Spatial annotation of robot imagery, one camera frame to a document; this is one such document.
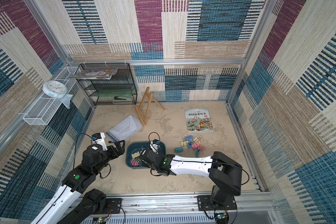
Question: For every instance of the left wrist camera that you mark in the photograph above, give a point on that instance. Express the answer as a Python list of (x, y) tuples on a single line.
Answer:
[(99, 138)]

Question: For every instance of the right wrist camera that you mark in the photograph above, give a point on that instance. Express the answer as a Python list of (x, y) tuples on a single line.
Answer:
[(154, 145)]

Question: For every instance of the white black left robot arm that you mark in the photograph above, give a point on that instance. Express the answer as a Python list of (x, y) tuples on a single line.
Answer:
[(95, 158)]

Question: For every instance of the Chinese history picture book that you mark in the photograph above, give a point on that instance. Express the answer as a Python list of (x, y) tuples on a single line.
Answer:
[(198, 120)]

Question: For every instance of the teal binder clip small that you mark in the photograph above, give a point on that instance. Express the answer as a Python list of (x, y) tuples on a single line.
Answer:
[(179, 149)]

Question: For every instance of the black wire shelf rack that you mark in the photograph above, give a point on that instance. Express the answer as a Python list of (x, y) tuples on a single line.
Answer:
[(122, 80)]

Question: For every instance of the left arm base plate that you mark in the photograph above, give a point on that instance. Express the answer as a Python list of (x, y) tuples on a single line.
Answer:
[(112, 206)]

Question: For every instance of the white wire wall basket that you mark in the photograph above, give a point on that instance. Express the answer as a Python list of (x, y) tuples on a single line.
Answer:
[(44, 108)]

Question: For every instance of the green folder on shelf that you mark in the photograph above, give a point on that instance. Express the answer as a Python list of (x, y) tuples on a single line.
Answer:
[(114, 93)]

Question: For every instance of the teal binder clip upright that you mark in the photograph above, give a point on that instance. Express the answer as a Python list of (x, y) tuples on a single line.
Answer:
[(198, 152)]

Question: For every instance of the magazine on shelf top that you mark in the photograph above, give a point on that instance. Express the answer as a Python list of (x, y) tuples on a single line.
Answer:
[(95, 74)]

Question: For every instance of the wooden easel stand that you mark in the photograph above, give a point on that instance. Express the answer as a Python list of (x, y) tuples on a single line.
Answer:
[(147, 95)]

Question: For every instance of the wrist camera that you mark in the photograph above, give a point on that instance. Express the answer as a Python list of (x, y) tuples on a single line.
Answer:
[(99, 138), (154, 145)]

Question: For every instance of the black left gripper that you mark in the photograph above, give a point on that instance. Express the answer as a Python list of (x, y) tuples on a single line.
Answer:
[(119, 150)]

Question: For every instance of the teal plastic storage box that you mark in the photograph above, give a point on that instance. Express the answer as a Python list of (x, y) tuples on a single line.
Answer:
[(139, 157)]

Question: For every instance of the white round clock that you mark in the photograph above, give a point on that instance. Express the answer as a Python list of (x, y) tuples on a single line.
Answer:
[(55, 89)]

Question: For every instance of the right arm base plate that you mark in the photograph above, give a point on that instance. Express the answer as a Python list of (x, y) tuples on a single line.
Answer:
[(206, 204)]

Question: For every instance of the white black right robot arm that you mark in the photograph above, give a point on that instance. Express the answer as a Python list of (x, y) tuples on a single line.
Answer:
[(222, 170)]

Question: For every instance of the pink binder clip large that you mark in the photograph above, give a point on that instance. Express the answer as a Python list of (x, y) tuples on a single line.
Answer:
[(195, 145)]

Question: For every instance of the yellow binder clip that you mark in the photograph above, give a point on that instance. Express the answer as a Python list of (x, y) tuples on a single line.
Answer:
[(135, 155), (184, 143)]

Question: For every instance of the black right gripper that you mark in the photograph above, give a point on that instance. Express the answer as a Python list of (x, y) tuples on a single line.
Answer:
[(144, 157)]

